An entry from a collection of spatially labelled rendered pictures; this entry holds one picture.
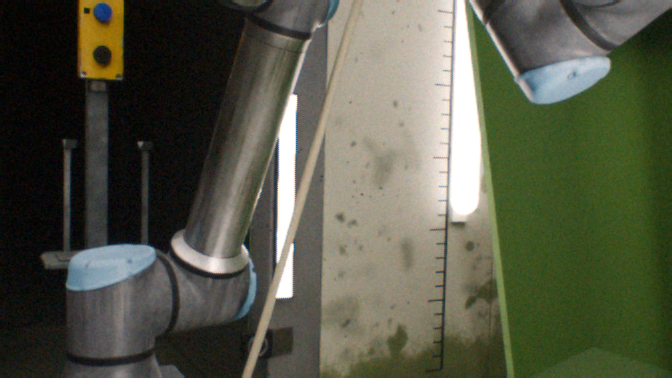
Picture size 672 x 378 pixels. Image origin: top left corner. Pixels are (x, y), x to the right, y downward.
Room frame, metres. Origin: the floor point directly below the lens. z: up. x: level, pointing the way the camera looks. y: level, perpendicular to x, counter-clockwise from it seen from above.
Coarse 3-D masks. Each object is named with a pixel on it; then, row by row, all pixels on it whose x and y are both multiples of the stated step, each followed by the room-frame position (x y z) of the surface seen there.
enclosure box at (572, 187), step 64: (640, 64) 1.71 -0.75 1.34; (512, 128) 1.81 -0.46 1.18; (576, 128) 1.92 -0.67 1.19; (640, 128) 1.74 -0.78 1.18; (512, 192) 1.81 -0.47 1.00; (576, 192) 1.94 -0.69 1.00; (640, 192) 1.77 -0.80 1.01; (512, 256) 1.82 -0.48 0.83; (576, 256) 1.95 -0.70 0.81; (640, 256) 1.80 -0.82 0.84; (512, 320) 1.83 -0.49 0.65; (576, 320) 1.96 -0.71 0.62; (640, 320) 1.83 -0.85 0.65
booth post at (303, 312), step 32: (320, 32) 2.10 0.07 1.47; (320, 64) 2.10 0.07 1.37; (320, 96) 2.10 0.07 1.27; (320, 160) 2.10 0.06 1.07; (320, 192) 2.10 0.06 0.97; (256, 224) 2.12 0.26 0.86; (320, 224) 2.10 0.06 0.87; (256, 256) 2.12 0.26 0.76; (320, 256) 2.11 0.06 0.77; (256, 288) 2.11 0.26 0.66; (320, 288) 2.11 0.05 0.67; (256, 320) 2.11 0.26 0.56; (288, 320) 2.06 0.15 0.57
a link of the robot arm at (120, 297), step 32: (96, 256) 1.14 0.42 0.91; (128, 256) 1.14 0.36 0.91; (160, 256) 1.23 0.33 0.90; (96, 288) 1.10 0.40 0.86; (128, 288) 1.12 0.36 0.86; (160, 288) 1.17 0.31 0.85; (96, 320) 1.11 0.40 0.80; (128, 320) 1.12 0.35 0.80; (160, 320) 1.17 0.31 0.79; (96, 352) 1.11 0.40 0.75; (128, 352) 1.12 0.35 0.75
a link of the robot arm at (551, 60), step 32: (512, 0) 0.73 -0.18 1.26; (544, 0) 0.71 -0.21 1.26; (512, 32) 0.73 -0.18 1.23; (544, 32) 0.70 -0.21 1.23; (576, 32) 0.68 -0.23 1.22; (512, 64) 0.74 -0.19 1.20; (544, 64) 0.70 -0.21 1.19; (576, 64) 0.69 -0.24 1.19; (608, 64) 0.71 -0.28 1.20; (544, 96) 0.72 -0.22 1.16
